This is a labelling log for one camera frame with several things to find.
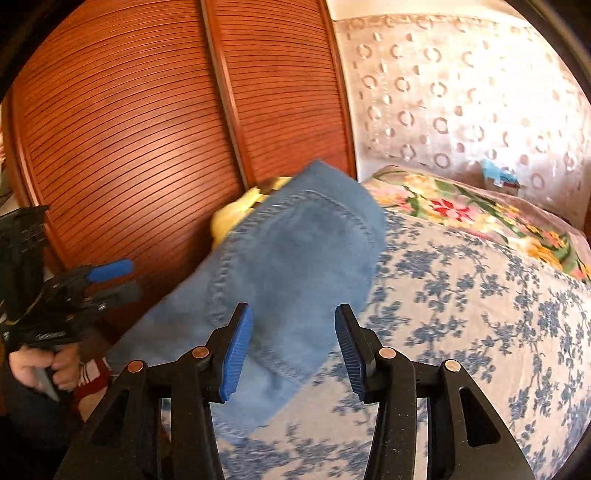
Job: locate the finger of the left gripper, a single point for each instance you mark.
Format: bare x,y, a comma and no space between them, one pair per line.
90,274
114,297

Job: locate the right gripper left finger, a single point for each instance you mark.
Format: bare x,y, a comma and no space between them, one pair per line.
206,374

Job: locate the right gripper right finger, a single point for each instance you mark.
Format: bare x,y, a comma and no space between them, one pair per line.
383,376

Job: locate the blue denim jeans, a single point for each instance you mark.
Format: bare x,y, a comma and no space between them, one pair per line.
310,247

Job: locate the left hand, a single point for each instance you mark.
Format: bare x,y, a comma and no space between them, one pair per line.
64,364

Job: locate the yellow pikachu plush toy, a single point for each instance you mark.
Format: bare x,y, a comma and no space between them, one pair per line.
226,218

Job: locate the blue floral white bedspread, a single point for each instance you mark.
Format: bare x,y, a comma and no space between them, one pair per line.
520,327

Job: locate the wooden louvred wardrobe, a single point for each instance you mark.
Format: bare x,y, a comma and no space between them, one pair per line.
134,121

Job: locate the colourful floral pink blanket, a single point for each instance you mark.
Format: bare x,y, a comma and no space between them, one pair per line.
497,217

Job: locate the box with blue items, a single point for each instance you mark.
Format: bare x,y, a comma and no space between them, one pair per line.
499,177

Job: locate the circle patterned sheer curtain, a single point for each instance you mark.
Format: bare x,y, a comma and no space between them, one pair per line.
457,96

